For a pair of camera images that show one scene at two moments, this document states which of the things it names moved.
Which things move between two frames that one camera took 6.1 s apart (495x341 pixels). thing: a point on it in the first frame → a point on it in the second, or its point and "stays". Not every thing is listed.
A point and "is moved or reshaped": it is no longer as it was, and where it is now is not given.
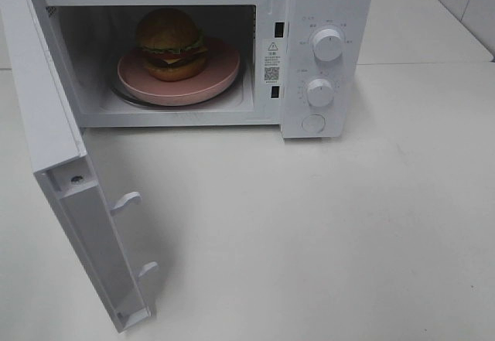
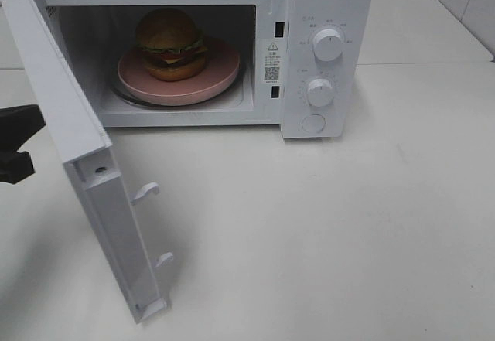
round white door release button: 314,123 stays
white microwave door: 60,162 is moved or reshaped
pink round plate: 221,68 stays
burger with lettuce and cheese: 171,44 stays
